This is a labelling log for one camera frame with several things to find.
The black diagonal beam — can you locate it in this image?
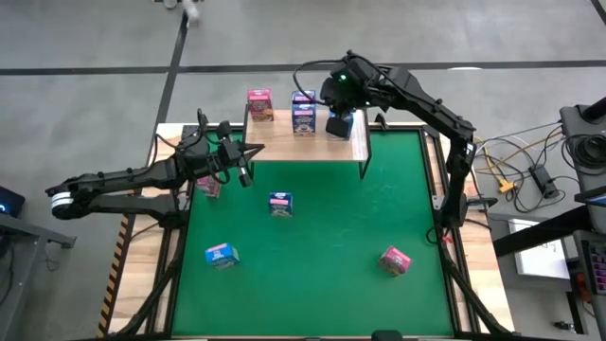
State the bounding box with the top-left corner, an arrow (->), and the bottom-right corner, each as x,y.
491,204 -> 606,258

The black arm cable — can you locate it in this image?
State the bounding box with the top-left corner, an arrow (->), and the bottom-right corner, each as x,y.
196,107 -> 212,143
292,58 -> 345,104

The yellow black hazard tape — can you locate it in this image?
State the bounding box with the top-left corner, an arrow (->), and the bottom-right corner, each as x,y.
97,213 -> 137,338

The coiled black cable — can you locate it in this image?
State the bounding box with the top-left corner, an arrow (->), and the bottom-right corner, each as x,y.
561,132 -> 606,171

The wooden shelf with black legs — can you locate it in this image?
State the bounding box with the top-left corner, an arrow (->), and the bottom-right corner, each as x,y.
241,102 -> 373,181

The black keyboard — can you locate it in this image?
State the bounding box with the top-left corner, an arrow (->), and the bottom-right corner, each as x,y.
580,239 -> 606,296

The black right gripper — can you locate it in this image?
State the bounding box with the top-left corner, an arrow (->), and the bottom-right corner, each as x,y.
321,51 -> 384,140

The blue Frosted Flakes cereal box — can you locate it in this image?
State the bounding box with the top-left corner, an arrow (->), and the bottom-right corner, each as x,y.
291,89 -> 317,138
268,190 -> 294,219

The dark laptop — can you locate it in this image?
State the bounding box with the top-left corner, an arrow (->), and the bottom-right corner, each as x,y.
0,185 -> 27,219

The black aluminium table frame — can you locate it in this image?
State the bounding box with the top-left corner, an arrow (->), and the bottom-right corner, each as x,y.
97,120 -> 517,341

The pink Raisin Bran cereal box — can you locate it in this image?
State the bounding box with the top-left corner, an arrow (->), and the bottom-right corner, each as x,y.
195,173 -> 223,199
377,244 -> 413,278
246,87 -> 276,123

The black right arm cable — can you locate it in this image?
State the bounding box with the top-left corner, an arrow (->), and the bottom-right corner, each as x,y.
292,58 -> 345,104

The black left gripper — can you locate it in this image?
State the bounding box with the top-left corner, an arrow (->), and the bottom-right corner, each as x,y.
207,139 -> 265,188

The green table mat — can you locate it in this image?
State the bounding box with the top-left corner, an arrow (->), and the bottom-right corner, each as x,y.
170,130 -> 455,337

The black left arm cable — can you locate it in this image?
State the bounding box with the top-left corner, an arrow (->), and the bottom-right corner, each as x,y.
196,107 -> 212,143

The white board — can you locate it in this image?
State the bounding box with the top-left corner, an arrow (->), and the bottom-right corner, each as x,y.
508,217 -> 572,280

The black power adapter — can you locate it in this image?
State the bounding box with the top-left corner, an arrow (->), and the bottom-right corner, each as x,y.
528,163 -> 561,200

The yellow cable with plug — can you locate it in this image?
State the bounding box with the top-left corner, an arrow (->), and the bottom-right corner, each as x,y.
475,127 -> 564,193

